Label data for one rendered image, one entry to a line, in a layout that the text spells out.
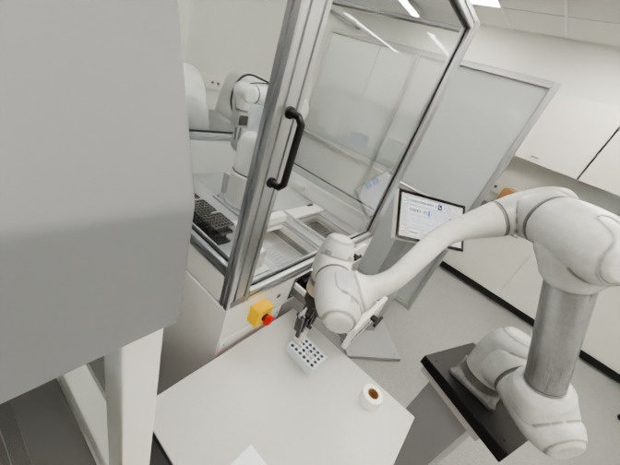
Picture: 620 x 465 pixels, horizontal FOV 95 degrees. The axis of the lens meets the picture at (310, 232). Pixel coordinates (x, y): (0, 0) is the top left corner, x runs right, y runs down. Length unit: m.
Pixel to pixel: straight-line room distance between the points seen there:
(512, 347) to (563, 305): 0.40
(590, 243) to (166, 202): 0.73
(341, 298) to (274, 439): 0.46
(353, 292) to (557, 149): 3.67
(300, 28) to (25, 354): 0.58
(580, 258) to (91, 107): 0.78
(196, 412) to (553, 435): 0.97
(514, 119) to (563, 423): 1.94
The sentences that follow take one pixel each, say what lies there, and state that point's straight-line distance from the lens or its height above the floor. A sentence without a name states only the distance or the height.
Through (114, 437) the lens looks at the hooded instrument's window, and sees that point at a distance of 0.48.
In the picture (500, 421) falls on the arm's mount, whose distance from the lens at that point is 1.38.
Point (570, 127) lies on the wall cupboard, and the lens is 4.18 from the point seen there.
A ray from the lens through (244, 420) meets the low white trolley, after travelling 0.96.
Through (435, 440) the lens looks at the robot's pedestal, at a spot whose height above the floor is 0.52.
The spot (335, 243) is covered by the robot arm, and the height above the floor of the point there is 1.25.
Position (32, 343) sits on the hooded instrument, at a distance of 0.27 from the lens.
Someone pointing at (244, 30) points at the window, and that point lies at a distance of 0.75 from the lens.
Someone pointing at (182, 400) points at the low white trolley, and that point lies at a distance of 0.97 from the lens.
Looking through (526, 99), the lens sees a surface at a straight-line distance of 2.60.
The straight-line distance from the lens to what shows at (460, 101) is 2.68.
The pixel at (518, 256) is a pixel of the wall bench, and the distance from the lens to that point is 3.94.
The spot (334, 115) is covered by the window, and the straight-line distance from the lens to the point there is 0.83.
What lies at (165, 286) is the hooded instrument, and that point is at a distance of 0.28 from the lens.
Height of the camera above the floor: 1.62
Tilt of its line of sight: 28 degrees down
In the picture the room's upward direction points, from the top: 21 degrees clockwise
